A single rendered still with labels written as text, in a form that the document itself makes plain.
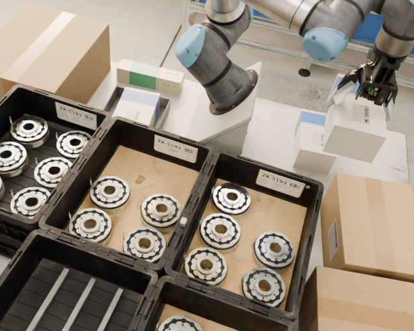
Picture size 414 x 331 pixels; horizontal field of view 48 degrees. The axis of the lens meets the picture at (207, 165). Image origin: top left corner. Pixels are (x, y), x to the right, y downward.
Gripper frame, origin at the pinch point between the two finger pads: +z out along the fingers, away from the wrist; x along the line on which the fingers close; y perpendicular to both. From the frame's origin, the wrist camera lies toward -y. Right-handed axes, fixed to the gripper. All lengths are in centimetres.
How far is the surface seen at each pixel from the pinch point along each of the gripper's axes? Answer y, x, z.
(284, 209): 13.2, -9.4, 27.8
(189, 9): -166, -78, 85
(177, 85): -36, -53, 37
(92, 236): 39, -54, 25
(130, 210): 27, -49, 28
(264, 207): 14.4, -15.0, 27.8
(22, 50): -16, -99, 21
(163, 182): 15, -43, 28
